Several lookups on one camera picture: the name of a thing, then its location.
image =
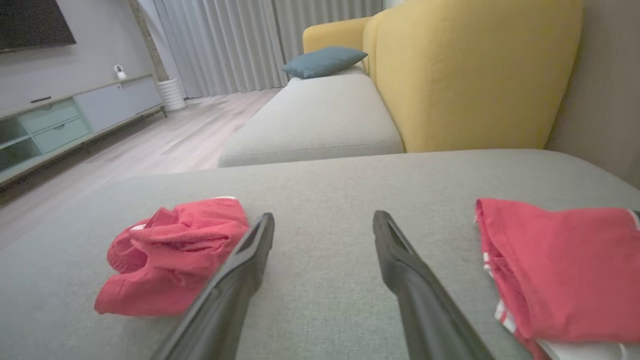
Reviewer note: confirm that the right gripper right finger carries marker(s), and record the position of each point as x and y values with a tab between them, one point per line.
425	310

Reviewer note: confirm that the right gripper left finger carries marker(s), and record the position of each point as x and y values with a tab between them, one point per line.
225	300

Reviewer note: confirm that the red shorts with white band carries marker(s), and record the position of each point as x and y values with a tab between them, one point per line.
165	270

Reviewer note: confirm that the red jersey with white stripes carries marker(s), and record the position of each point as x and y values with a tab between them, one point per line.
565	270

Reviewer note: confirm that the large grey fabric ottoman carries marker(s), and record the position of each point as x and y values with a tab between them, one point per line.
325	190

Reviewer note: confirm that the grey sofa seat cushion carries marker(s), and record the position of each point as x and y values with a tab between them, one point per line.
315	120

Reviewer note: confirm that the white ribbed floor vase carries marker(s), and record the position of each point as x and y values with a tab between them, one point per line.
171	95

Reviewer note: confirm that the grey green TV cabinet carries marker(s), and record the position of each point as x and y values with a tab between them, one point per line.
105	102

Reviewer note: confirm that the yellow sofa back cushion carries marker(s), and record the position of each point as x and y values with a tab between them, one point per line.
475	75

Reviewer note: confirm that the grey pleated curtain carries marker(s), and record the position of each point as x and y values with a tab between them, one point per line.
225	45

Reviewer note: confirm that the blue throw pillow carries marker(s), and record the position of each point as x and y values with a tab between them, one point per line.
322	61

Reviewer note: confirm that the black remote control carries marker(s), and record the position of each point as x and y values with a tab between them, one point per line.
40	99

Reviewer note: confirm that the yellow sofa armrest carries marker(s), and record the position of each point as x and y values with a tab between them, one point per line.
335	35

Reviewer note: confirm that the small white security camera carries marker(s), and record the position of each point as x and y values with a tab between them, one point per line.
120	73

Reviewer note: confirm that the brown wooden wall trim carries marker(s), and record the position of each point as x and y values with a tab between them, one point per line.
147	40

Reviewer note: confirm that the black wall television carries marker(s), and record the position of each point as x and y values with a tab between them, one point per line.
30	22

